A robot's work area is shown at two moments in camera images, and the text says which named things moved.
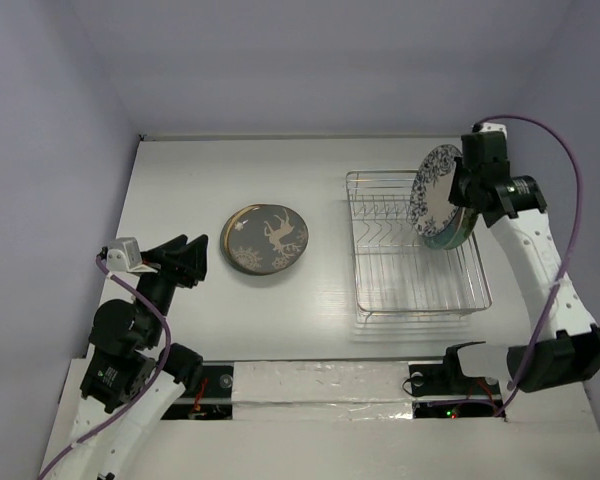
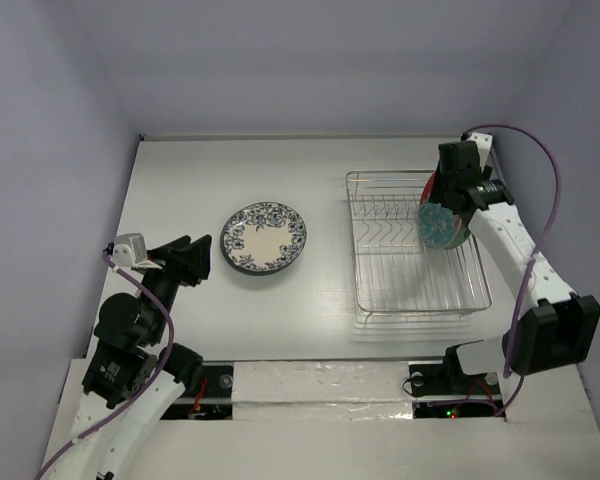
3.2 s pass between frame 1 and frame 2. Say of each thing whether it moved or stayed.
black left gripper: stayed
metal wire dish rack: stayed
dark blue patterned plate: moved
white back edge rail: stayed
